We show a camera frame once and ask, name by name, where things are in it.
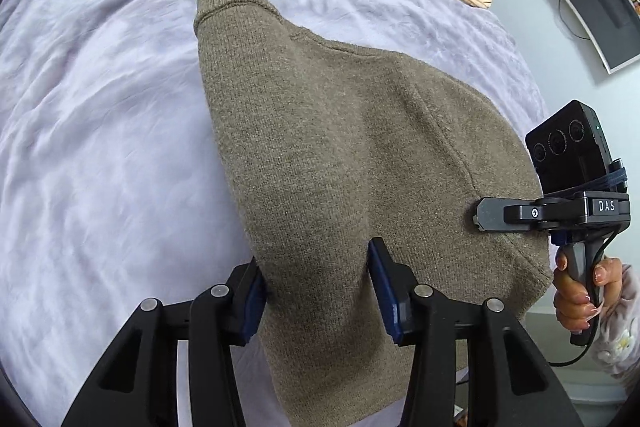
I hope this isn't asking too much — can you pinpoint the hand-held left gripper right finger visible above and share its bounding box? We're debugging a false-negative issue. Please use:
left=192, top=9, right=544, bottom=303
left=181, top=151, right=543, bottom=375
left=367, top=237, right=585, bottom=427

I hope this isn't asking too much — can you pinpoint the person's right hand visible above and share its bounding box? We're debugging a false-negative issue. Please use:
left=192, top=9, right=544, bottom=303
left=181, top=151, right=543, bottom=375
left=552, top=251, right=624, bottom=334

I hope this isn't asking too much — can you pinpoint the olive knitted sweater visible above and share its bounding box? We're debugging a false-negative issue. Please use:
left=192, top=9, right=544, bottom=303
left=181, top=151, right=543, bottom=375
left=193, top=0, right=556, bottom=427

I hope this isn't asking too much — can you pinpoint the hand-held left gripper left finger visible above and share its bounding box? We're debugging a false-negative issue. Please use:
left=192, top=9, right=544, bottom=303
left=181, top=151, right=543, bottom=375
left=61, top=258, right=268, bottom=427

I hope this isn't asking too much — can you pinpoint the person's right forearm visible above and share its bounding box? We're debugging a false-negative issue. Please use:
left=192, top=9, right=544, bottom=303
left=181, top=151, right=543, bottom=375
left=595, top=262, right=640, bottom=390

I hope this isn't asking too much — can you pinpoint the thin black monitor cable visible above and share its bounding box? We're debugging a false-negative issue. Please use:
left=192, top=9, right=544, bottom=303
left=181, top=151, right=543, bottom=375
left=557, top=0, right=592, bottom=40

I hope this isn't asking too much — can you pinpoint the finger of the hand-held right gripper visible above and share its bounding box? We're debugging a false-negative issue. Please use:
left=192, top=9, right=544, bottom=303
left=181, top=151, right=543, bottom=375
left=471, top=197, right=551, bottom=233

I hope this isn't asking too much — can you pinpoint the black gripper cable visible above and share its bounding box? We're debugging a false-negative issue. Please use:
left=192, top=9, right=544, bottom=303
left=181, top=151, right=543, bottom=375
left=547, top=332, right=598, bottom=368

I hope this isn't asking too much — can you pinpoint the lavender bed blanket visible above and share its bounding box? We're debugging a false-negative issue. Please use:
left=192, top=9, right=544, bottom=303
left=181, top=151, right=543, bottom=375
left=0, top=0, right=551, bottom=427

